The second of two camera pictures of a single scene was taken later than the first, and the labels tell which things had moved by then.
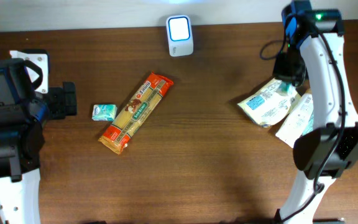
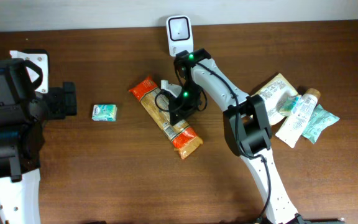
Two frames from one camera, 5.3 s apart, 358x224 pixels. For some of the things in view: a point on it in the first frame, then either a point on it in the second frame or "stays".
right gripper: [281, 75] to [183, 112]
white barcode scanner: [180, 36] stays
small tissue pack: [104, 112] stays
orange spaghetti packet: [135, 111] to [184, 138]
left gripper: [66, 99] stays
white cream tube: [294, 125] stays
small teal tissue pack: [286, 89] to [288, 104]
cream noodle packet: [266, 106] stays
